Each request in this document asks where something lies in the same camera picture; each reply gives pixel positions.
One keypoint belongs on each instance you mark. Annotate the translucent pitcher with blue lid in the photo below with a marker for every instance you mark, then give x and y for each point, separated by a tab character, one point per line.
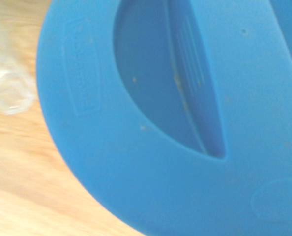
185	147

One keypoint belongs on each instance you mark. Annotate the clear drinking glass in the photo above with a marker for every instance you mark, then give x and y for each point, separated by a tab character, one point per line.
8	91

